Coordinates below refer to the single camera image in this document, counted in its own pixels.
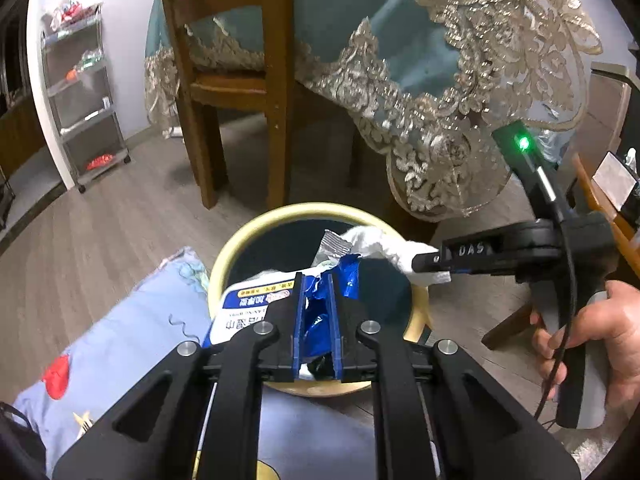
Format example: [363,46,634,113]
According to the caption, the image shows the black cable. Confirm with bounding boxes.
[532,195,583,423]

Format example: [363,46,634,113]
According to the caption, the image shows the yellow-rimmed trash bin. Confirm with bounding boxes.
[207,202,432,398]

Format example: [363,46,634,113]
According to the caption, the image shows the white box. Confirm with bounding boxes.
[592,151,637,203]

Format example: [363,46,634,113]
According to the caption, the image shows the blue plastic wrapper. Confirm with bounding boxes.
[295,254,363,381]

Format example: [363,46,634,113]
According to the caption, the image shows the wooden chair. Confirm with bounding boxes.
[156,0,297,211]

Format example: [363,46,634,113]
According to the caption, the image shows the metal shelf rack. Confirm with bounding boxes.
[39,2,133,193]

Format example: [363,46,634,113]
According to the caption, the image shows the person's right hand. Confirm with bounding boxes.
[530,280,640,407]

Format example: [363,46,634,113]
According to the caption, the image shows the dark wooden cabinet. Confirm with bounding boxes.
[0,0,48,181]

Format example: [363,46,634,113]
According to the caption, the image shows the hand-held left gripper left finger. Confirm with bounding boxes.
[52,272,306,480]

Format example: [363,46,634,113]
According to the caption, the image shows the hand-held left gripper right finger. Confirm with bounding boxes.
[327,272,583,480]

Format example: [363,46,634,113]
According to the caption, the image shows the light blue printed blanket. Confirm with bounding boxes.
[12,246,381,480]

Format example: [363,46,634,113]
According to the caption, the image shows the black bag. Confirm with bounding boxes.
[0,400,51,480]

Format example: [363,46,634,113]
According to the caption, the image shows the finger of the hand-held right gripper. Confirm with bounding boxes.
[411,237,503,277]

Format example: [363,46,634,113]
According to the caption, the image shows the clear plastic bag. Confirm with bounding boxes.
[539,129,572,163]

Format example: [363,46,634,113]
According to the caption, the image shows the teal lace-trimmed tablecloth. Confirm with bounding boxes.
[144,0,603,222]

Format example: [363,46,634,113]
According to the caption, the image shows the white tissue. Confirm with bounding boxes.
[342,225,452,288]

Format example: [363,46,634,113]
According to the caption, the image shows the silver foil wrapper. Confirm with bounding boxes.
[312,230,354,268]

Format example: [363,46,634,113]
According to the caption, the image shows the white and blue wipes packet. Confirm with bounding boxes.
[202,267,321,350]

